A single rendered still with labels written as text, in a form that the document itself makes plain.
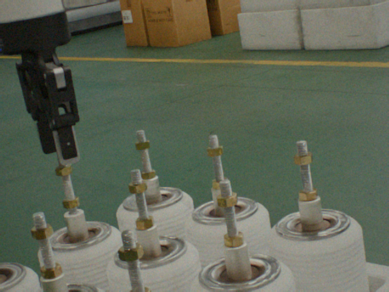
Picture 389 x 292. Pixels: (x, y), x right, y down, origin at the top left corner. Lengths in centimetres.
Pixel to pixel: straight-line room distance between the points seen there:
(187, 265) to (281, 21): 287
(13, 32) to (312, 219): 35
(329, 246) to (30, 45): 36
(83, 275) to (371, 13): 254
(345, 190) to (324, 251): 88
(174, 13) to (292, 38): 99
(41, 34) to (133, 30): 394
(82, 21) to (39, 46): 550
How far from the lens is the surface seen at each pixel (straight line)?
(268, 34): 364
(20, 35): 78
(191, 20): 438
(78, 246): 83
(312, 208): 76
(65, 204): 84
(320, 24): 340
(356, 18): 328
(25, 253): 159
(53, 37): 78
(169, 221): 89
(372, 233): 139
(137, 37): 470
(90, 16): 631
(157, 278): 74
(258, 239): 83
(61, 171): 83
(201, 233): 82
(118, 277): 75
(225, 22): 454
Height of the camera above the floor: 54
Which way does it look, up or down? 15 degrees down
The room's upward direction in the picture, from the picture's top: 10 degrees counter-clockwise
